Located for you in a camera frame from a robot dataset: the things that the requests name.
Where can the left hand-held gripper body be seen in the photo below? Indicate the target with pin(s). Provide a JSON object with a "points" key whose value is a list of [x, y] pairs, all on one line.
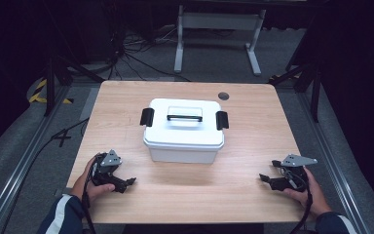
{"points": [[105, 167]]}

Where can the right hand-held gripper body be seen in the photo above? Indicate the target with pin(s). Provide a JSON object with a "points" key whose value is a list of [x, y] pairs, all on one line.
{"points": [[293, 177]]}

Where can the white plastic storage box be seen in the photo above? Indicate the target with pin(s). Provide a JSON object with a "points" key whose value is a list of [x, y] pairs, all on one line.
{"points": [[181, 155]]}

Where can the white box lid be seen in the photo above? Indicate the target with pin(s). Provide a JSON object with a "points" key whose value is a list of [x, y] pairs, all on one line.
{"points": [[181, 133]]}

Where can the person's left hand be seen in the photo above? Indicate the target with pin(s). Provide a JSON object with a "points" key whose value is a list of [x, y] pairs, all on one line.
{"points": [[86, 187]]}

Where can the person's right hand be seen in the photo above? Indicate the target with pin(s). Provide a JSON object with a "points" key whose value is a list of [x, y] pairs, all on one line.
{"points": [[313, 198]]}

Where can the black box latch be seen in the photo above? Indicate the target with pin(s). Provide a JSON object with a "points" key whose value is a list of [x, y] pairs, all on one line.
{"points": [[222, 120], [147, 117]]}

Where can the black metal stand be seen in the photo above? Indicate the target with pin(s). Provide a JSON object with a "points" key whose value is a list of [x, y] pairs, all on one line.
{"points": [[315, 94], [50, 87]]}

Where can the yellow black hazard tape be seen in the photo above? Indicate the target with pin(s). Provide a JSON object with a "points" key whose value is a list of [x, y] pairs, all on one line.
{"points": [[38, 97]]}

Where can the aluminium floor rail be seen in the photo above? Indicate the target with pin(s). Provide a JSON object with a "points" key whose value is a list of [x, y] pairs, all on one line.
{"points": [[337, 162], [22, 165]]}

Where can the white metal desk frame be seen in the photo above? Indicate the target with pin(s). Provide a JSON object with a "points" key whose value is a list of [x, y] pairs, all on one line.
{"points": [[220, 20]]}

